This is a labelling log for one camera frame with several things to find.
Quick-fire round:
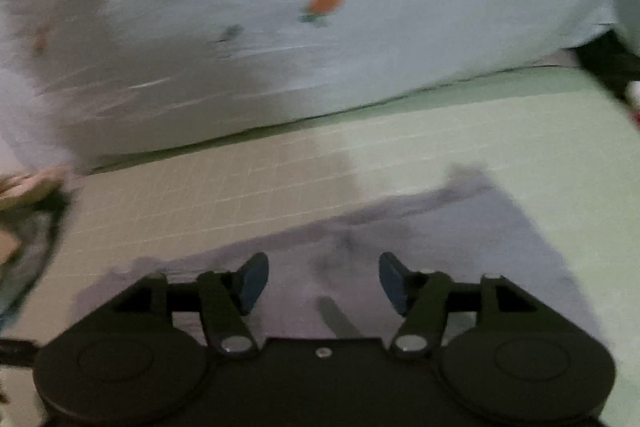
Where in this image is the grey cloth garment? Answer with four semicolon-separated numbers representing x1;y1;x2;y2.
72;168;603;341

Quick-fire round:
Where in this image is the green white grid mat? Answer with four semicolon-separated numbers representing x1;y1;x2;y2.
8;68;639;426

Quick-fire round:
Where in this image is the red item under white garment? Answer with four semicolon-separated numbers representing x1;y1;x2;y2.
625;80;640;127

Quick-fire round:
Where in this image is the light green carrot-print pillow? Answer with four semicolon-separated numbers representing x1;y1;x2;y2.
1;0;618;168

